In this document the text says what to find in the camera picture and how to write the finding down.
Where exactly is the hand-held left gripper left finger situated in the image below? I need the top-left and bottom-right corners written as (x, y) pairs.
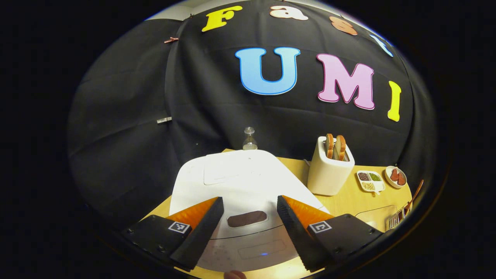
top-left (122, 197), bottom-right (225, 272)

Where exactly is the wooden spoon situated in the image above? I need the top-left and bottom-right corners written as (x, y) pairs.
top-left (402, 179), bottom-right (424, 218)

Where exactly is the white rice cooker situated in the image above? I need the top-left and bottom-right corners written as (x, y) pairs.
top-left (169, 149), bottom-right (330, 273)

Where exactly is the white divided dish of beans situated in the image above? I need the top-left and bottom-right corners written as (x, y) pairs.
top-left (356, 170), bottom-right (386, 195)

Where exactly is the round white plate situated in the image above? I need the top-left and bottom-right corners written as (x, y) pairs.
top-left (384, 165), bottom-right (408, 189)

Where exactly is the clear container of rice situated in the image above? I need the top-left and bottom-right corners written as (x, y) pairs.
top-left (354, 205), bottom-right (398, 233)

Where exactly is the white toaster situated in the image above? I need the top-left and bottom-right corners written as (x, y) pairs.
top-left (307, 136), bottom-right (355, 196)

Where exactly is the black backdrop cloth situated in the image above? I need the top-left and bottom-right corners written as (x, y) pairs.
top-left (67, 0), bottom-right (437, 233)

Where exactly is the small glass bottle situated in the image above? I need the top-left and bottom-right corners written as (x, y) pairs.
top-left (242, 127), bottom-right (258, 151)

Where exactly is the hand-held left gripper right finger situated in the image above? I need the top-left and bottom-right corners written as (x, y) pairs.
top-left (277, 195), bottom-right (384, 272)

